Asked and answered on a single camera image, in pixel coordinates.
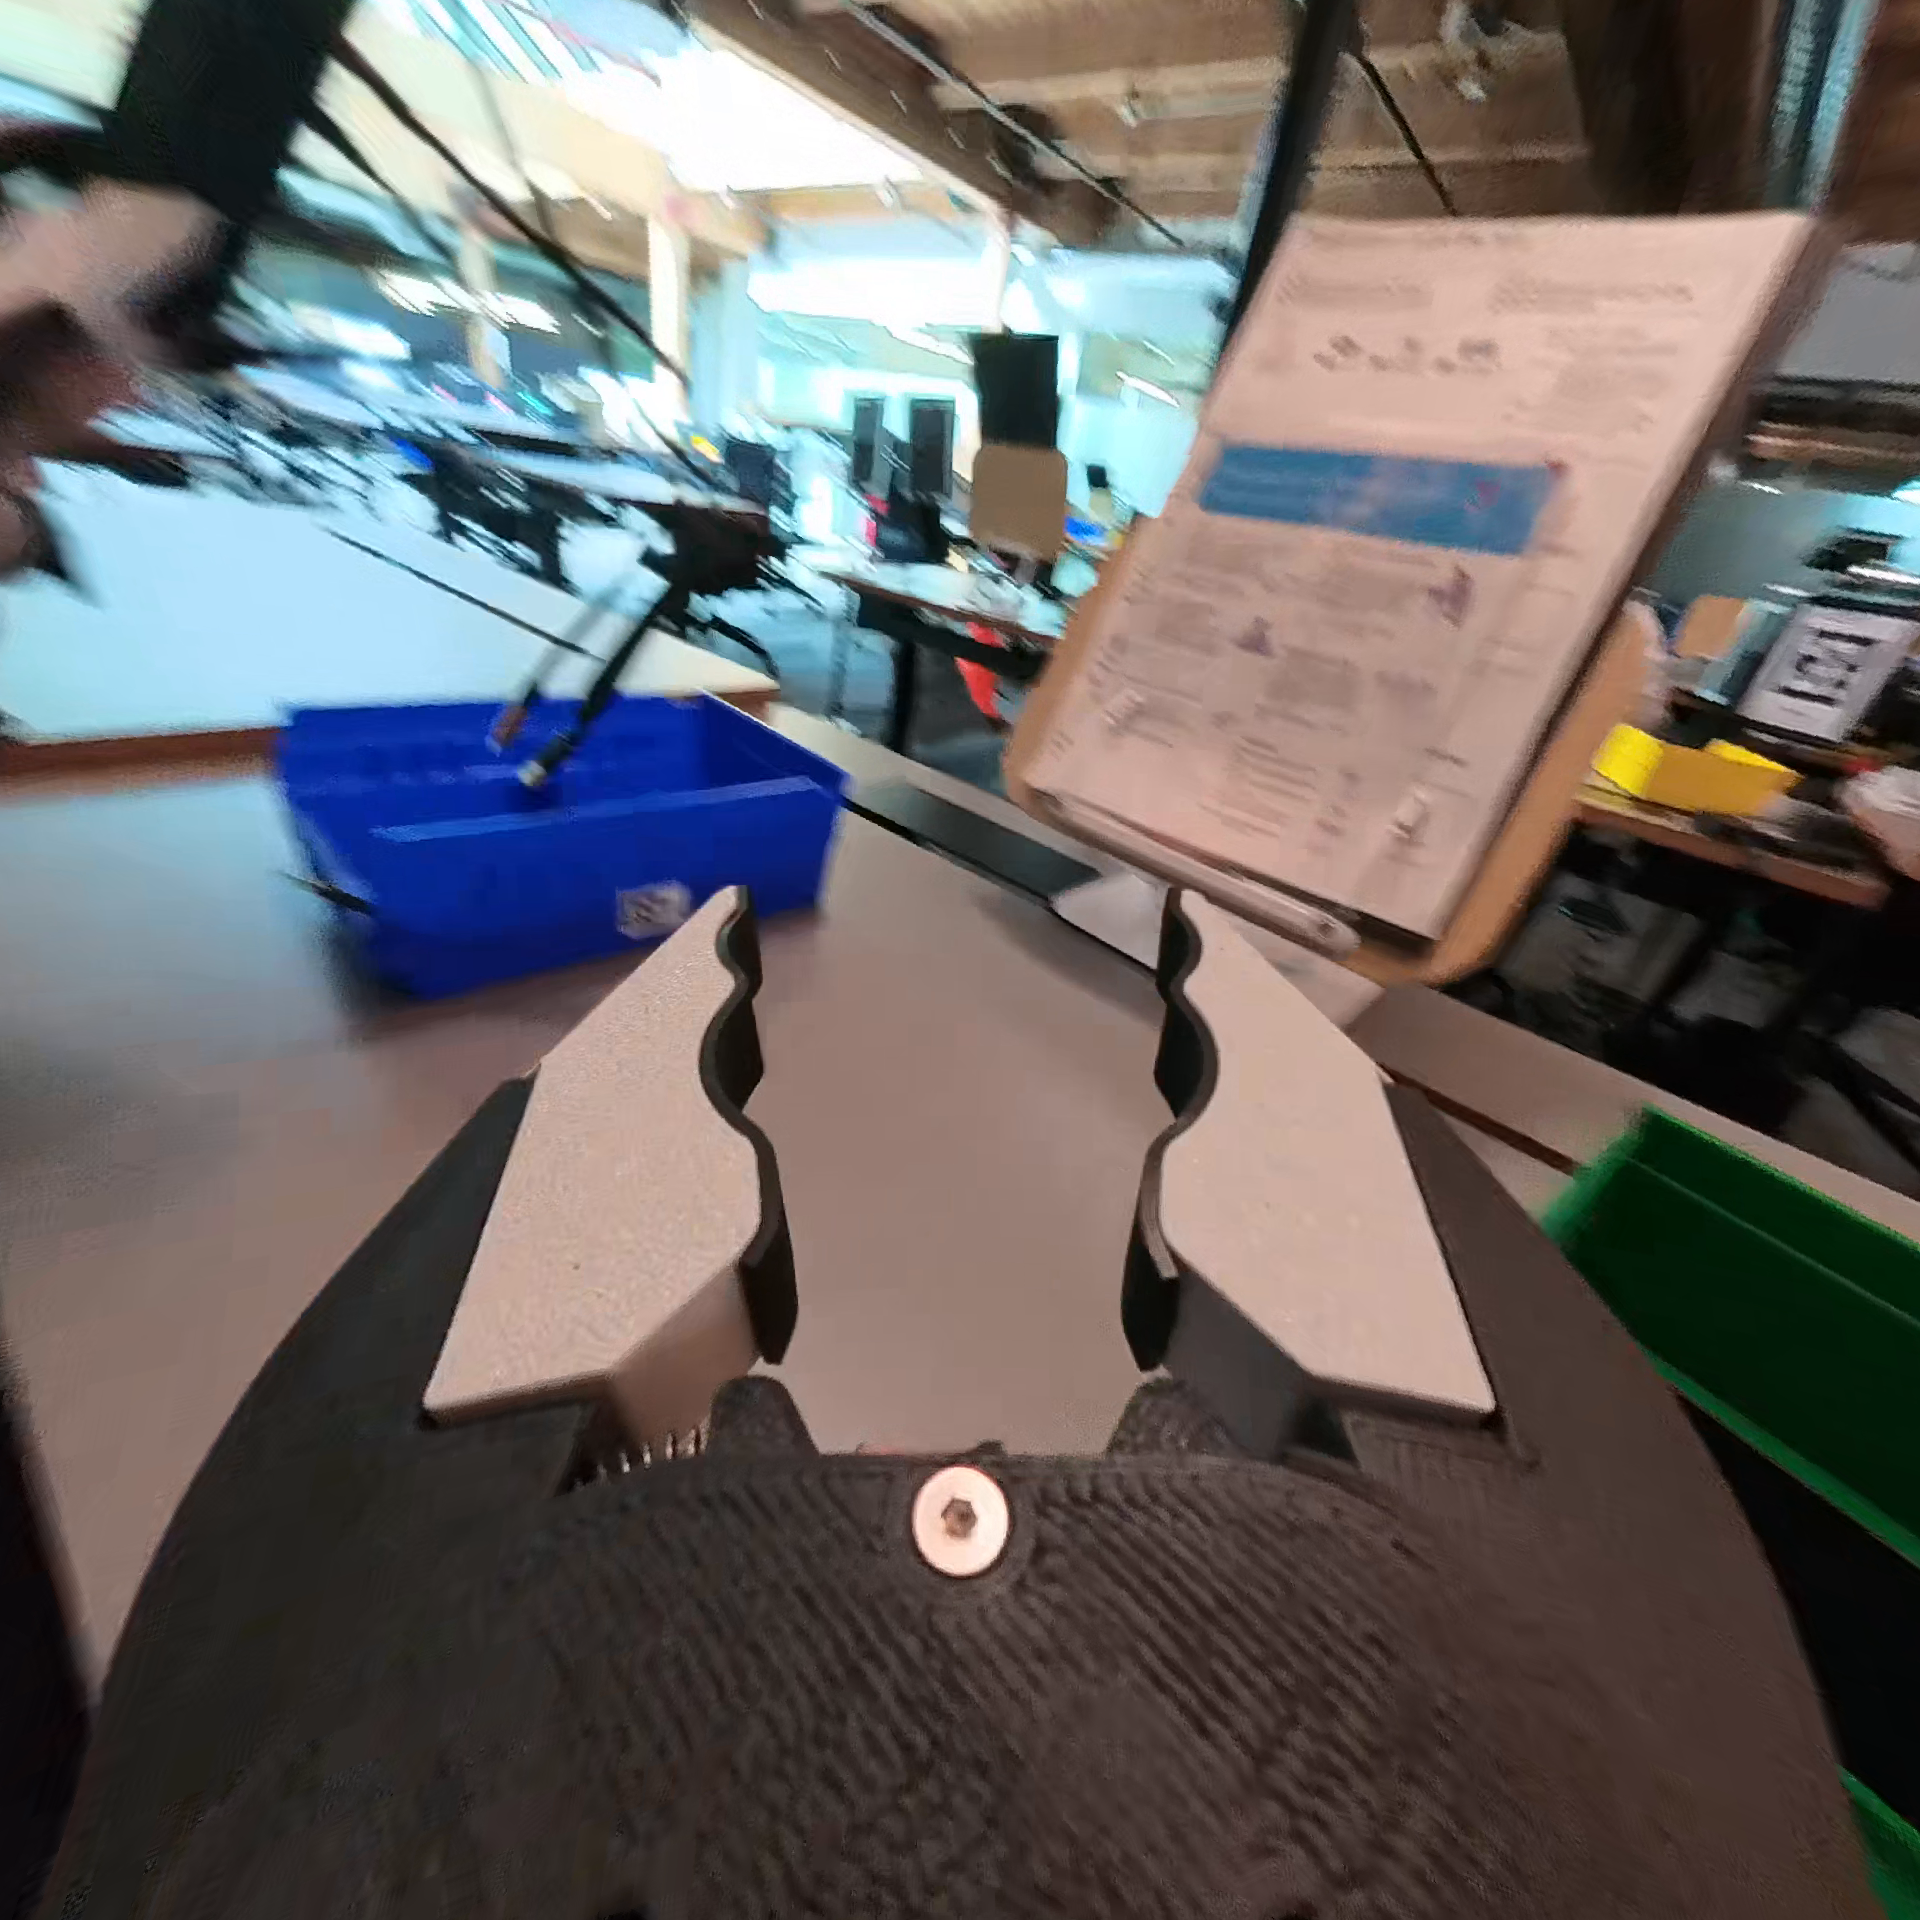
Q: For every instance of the yellow plastic bin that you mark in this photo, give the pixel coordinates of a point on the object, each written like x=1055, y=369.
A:
x=1681, y=765

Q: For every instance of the wooden top desk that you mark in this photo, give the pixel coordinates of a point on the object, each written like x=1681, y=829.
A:
x=930, y=585
x=1725, y=849

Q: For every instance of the blue plastic bin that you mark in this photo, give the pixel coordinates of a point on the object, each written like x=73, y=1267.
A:
x=495, y=884

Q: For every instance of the wooden stand board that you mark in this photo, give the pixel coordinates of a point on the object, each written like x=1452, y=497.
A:
x=1020, y=495

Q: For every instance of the white printed box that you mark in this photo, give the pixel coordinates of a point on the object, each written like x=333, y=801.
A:
x=1830, y=668

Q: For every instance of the green plastic bin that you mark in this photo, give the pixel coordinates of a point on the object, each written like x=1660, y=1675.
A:
x=1725, y=1275

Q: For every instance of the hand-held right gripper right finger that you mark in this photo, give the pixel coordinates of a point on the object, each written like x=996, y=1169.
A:
x=1305, y=1201

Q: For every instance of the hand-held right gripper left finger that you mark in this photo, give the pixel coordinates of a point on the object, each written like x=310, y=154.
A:
x=630, y=1171

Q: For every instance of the black monitor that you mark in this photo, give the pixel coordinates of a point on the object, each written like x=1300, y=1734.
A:
x=930, y=442
x=866, y=434

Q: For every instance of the printed instruction sheet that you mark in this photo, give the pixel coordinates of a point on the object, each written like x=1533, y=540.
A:
x=1351, y=600

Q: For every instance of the wooden document stand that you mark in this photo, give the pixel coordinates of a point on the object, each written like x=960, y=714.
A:
x=1575, y=781

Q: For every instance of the white table with wooden edge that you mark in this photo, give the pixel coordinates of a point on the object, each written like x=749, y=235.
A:
x=224, y=600

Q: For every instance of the black panel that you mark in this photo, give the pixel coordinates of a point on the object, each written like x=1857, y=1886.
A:
x=1012, y=386

